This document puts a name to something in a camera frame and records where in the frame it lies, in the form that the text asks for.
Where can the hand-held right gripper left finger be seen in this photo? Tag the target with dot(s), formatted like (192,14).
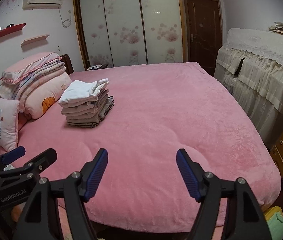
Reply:
(95,175)

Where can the light green cloth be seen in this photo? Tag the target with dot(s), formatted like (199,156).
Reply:
(277,222)

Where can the stack of folded clothes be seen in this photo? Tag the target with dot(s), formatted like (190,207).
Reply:
(86,115)

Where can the folded pink patterned quilt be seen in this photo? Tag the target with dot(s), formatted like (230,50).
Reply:
(44,90)

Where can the cream lace covered piano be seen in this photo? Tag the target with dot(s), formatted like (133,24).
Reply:
(261,80)

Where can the light wooden wall shelf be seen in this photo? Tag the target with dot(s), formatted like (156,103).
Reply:
(35,40)

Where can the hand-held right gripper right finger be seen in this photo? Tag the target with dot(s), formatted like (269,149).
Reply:
(187,175)

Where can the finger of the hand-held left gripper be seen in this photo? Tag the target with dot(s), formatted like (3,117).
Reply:
(45,157)
(14,153)

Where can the red wall shelf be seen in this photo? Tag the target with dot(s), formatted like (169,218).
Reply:
(9,31)

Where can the small pink embroidered cushion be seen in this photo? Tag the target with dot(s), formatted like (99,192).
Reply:
(6,125)

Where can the white printed sweatshirt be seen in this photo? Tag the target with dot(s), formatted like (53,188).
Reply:
(81,90)

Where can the dark brown wooden door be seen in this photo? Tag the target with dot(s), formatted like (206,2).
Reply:
(204,30)

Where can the pink bed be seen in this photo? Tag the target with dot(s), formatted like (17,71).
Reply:
(156,105)

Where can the floral sliding door wardrobe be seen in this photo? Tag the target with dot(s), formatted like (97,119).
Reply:
(124,30)

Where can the dark bedside table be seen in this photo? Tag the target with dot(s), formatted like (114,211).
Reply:
(96,67)

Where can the pink frilled pillow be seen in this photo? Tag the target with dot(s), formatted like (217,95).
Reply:
(29,66)

